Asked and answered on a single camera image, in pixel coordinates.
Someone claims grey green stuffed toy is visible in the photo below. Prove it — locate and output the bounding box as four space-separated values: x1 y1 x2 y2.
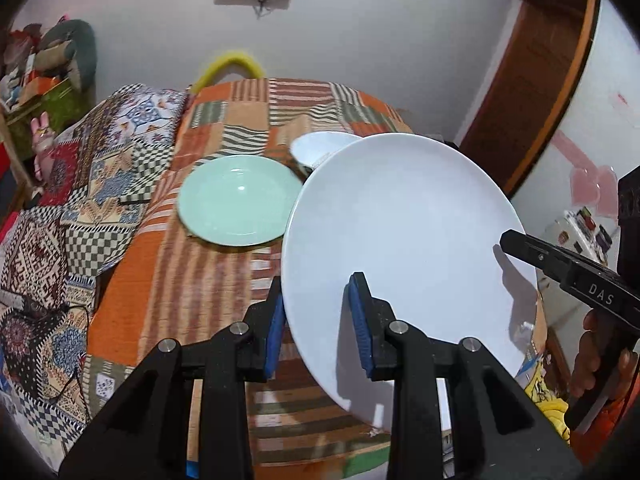
37 19 97 91

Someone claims blue geometric patterned blanket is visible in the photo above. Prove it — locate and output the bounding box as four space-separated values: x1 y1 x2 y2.
0 84 191 461

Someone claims pink bunny toy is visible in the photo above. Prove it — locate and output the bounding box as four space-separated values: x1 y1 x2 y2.
30 112 56 178

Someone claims person's right hand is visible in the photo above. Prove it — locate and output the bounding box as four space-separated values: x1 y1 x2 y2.
569 311 637 402

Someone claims pink wall sticker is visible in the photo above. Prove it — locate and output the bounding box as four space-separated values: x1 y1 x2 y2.
552 130 621 218

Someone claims brown wooden door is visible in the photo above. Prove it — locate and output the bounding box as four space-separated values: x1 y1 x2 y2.
457 0 601 196

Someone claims orange striped patchwork blanket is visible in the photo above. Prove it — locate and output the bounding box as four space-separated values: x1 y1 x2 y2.
85 77 551 480

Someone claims green plate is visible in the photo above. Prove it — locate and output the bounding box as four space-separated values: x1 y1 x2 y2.
177 155 303 247

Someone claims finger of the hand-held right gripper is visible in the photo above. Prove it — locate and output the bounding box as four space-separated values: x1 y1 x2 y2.
500 229 576 291

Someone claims yellow foam tube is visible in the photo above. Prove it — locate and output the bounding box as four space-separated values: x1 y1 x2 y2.
192 50 266 93

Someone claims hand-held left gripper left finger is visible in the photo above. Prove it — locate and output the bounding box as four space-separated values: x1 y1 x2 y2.
59 276 286 480

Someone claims white fridge with magnets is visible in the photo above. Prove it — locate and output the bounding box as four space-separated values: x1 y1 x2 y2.
542 207 621 281

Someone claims person's right forearm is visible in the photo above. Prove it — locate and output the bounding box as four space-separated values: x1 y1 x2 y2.
570 385 633 453

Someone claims large white plate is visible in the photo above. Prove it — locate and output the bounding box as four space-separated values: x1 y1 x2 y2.
281 134 540 433

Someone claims yellow cloth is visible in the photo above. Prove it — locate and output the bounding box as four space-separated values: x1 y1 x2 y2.
520 360 571 446

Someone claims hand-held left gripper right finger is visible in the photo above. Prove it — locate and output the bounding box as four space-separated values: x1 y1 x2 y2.
347 272 583 480

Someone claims black cable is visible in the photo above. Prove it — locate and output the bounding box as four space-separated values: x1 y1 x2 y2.
0 290 93 401

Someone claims green cardboard box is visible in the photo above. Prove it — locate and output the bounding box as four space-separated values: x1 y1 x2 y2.
5 77 76 146

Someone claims white bowl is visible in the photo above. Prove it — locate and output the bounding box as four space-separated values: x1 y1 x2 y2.
290 131 363 171

